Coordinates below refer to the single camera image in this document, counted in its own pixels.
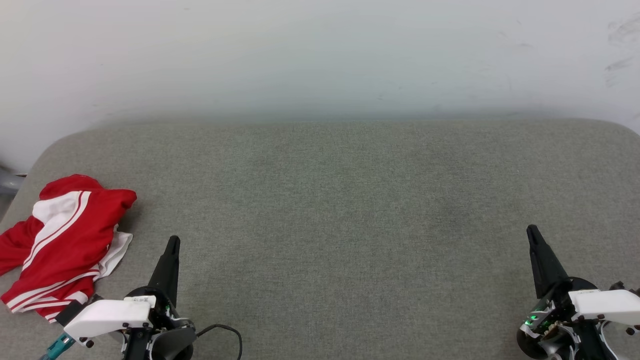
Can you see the red and white jersey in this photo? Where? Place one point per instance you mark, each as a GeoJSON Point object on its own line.
{"type": "Point", "coordinates": [65, 240]}

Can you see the grey fabric sofa cushion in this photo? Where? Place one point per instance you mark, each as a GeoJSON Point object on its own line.
{"type": "Point", "coordinates": [325, 225]}

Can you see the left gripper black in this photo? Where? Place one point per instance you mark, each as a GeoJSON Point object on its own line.
{"type": "Point", "coordinates": [162, 315]}

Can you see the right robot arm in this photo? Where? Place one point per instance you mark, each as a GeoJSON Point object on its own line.
{"type": "Point", "coordinates": [595, 342]}

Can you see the grey metal pipe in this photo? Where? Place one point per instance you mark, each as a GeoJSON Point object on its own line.
{"type": "Point", "coordinates": [7, 182]}

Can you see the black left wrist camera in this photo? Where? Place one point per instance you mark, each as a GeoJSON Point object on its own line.
{"type": "Point", "coordinates": [72, 310]}

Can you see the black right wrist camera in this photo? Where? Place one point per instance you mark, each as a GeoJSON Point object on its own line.
{"type": "Point", "coordinates": [620, 286]}

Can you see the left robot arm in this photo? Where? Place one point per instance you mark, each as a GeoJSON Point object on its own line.
{"type": "Point", "coordinates": [172, 345]}

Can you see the teal left camera connector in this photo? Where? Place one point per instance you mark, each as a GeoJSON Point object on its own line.
{"type": "Point", "coordinates": [57, 345]}

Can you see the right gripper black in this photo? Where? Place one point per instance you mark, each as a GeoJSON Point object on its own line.
{"type": "Point", "coordinates": [542, 320]}

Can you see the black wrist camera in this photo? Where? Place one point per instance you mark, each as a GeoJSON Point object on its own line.
{"type": "Point", "coordinates": [72, 310]}
{"type": "Point", "coordinates": [620, 286]}

